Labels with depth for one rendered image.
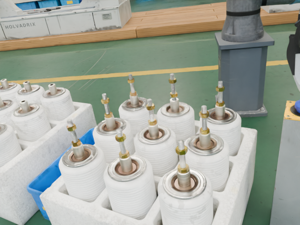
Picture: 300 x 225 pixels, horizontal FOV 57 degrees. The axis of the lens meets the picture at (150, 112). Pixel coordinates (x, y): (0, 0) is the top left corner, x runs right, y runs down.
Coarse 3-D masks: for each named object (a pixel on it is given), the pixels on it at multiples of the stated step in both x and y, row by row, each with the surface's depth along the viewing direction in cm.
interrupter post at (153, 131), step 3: (150, 126) 60; (153, 126) 60; (156, 126) 60; (150, 129) 60; (153, 129) 60; (156, 129) 60; (150, 132) 61; (153, 132) 60; (156, 132) 61; (150, 135) 61; (153, 135) 61; (156, 135) 61
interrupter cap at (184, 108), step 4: (168, 104) 73; (180, 104) 72; (184, 104) 72; (164, 108) 72; (168, 108) 72; (180, 108) 71; (184, 108) 70; (188, 108) 70; (164, 112) 70; (168, 112) 70; (172, 112) 70; (176, 112) 70; (180, 112) 69; (184, 112) 68; (168, 116) 68; (172, 116) 68; (176, 116) 68; (180, 116) 68
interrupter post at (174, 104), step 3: (171, 99) 70; (177, 99) 69; (171, 102) 69; (174, 102) 69; (177, 102) 69; (171, 105) 70; (174, 105) 69; (177, 105) 69; (171, 108) 70; (174, 108) 70; (177, 108) 70; (174, 111) 70; (177, 111) 70
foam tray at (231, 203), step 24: (240, 144) 73; (240, 168) 59; (48, 192) 60; (216, 192) 54; (240, 192) 57; (48, 216) 63; (72, 216) 57; (96, 216) 53; (120, 216) 52; (216, 216) 50; (240, 216) 62
